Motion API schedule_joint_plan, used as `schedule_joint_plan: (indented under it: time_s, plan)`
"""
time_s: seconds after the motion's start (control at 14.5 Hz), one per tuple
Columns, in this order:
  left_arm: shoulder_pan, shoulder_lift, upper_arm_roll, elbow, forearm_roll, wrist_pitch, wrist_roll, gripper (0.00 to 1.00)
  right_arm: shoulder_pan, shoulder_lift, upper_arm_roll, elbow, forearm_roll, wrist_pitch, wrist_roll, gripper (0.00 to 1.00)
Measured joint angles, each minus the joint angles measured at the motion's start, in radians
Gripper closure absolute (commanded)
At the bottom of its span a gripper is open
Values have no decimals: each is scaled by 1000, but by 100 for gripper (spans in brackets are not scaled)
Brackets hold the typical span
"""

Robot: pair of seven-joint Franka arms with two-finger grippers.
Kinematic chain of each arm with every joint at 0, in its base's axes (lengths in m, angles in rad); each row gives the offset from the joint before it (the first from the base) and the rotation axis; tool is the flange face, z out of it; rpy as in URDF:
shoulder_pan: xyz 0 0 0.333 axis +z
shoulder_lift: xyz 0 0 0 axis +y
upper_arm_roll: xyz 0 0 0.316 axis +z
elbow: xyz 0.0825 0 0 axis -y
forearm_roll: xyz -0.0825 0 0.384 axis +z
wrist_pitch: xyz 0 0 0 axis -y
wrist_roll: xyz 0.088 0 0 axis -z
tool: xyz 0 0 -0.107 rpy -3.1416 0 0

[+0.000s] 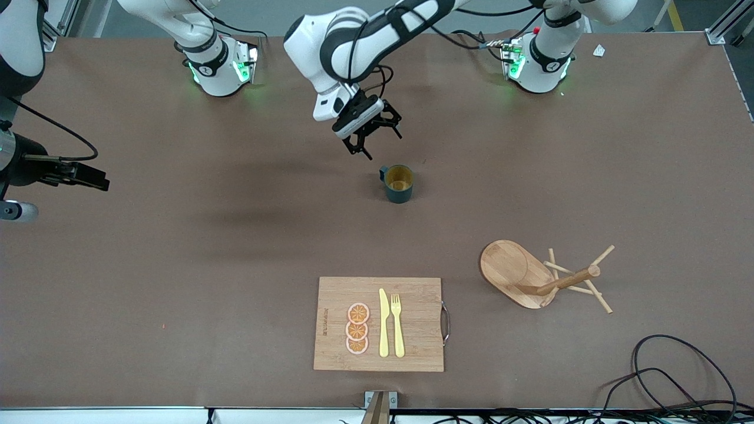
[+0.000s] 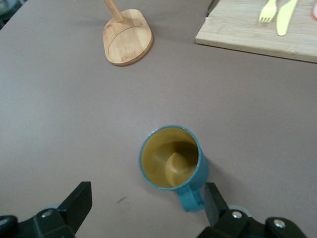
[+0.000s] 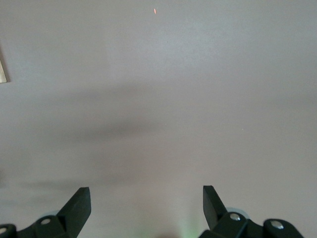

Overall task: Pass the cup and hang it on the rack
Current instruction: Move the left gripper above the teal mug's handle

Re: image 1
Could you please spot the wooden cup rack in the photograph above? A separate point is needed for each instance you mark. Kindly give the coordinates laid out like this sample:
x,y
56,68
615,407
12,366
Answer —
x,y
506,265

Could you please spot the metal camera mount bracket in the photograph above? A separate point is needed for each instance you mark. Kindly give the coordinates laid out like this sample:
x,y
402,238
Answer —
x,y
380,406

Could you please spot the brown table cover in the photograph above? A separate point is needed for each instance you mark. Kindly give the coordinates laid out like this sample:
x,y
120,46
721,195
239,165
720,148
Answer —
x,y
235,265

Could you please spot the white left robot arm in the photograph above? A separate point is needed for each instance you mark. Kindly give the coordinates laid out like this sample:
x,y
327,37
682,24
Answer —
x,y
306,47

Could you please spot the white paper scrap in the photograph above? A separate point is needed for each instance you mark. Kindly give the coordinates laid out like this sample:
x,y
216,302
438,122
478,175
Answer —
x,y
599,50

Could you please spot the yellow plastic knife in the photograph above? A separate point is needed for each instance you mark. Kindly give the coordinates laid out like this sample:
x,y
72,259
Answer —
x,y
383,330

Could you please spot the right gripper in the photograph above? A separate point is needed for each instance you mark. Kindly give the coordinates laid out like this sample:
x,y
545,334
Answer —
x,y
26,169

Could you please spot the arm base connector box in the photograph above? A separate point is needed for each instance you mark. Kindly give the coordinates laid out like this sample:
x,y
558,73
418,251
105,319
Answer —
x,y
250,59
511,56

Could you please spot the orange slice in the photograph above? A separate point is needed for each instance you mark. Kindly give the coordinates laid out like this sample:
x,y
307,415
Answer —
x,y
359,313

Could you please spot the yellow plastic fork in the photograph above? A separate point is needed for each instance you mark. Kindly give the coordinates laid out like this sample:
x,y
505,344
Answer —
x,y
399,335

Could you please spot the dark green cup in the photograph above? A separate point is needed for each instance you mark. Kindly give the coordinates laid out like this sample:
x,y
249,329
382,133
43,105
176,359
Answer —
x,y
399,195

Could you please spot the wooden cutting board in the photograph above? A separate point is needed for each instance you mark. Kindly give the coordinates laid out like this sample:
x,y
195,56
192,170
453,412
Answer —
x,y
412,353

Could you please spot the aluminium frame profile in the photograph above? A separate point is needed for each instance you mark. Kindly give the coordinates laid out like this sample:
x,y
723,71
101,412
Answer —
x,y
716,36
52,42

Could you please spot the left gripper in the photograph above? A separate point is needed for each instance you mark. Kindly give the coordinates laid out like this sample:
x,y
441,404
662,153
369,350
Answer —
x,y
370,126

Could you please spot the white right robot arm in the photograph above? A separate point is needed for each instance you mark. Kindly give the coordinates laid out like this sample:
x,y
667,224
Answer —
x,y
218,76

